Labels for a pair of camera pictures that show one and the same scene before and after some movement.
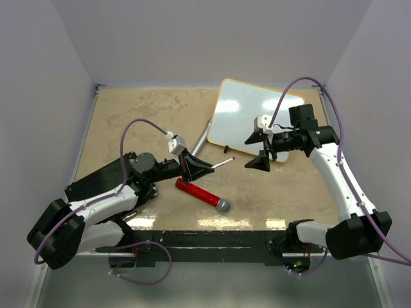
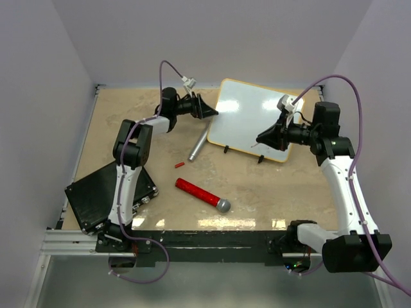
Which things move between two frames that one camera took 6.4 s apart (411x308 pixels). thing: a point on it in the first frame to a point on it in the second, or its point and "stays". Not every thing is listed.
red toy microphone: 222,204 stays
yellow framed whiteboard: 237,105 stays
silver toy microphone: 199,144 stays
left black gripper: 192,168 to 199,108
